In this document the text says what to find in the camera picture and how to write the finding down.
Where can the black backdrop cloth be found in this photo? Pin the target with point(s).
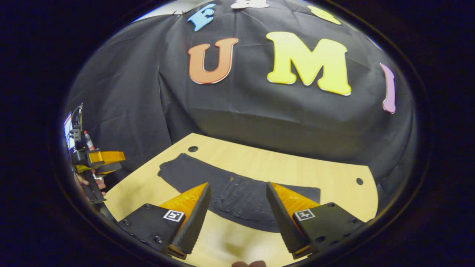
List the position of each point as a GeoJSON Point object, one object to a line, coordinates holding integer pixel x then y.
{"type": "Point", "coordinates": [259, 111]}

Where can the dark grey jeans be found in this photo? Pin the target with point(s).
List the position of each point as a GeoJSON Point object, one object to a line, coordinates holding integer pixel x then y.
{"type": "Point", "coordinates": [241, 200]}

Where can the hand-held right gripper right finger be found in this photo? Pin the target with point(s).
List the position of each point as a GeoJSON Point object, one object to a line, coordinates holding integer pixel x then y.
{"type": "Point", "coordinates": [284, 222]}

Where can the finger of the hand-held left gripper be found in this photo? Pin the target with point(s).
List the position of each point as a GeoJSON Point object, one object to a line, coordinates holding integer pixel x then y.
{"type": "Point", "coordinates": [108, 168]}
{"type": "Point", "coordinates": [107, 157]}

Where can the red capped bottle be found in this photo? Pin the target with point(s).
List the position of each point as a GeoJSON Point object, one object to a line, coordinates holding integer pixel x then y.
{"type": "Point", "coordinates": [88, 140]}

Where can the white display board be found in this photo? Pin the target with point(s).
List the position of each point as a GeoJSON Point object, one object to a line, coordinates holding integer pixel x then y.
{"type": "Point", "coordinates": [68, 129]}

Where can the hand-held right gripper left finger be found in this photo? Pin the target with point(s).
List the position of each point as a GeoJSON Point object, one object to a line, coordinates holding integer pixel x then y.
{"type": "Point", "coordinates": [193, 226]}

